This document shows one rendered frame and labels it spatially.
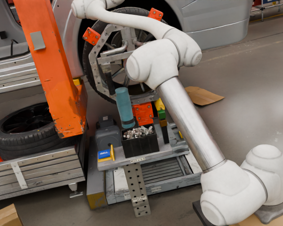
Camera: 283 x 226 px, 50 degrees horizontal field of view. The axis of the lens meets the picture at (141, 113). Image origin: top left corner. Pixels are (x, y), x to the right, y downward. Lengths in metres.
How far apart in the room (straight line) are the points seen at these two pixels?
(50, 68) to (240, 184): 1.21
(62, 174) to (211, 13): 1.58
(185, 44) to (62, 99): 0.91
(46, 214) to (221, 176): 1.46
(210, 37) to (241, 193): 1.53
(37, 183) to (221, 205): 1.48
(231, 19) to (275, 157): 1.46
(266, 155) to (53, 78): 1.22
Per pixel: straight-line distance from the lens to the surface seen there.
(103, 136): 2.17
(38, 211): 2.36
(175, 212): 2.01
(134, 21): 1.48
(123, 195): 2.12
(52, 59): 1.83
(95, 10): 1.57
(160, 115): 1.69
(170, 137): 2.30
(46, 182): 2.29
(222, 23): 2.47
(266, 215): 1.37
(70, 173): 2.23
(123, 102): 1.91
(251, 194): 1.19
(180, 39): 1.29
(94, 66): 1.96
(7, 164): 2.26
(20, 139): 2.27
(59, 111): 1.93
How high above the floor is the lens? 1.37
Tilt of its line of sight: 24 degrees down
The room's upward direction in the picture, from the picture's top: 11 degrees counter-clockwise
